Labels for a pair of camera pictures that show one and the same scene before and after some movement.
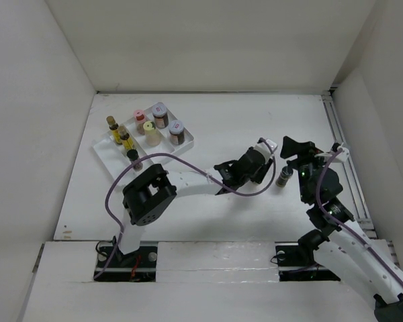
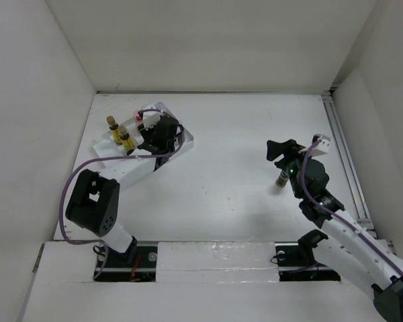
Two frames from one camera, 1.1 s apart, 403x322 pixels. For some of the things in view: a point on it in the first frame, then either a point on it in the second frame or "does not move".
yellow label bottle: [127, 143] does not move
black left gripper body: [256, 176] -> [148, 133]
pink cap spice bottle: [140, 117] does not move
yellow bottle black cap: [114, 126] does not move
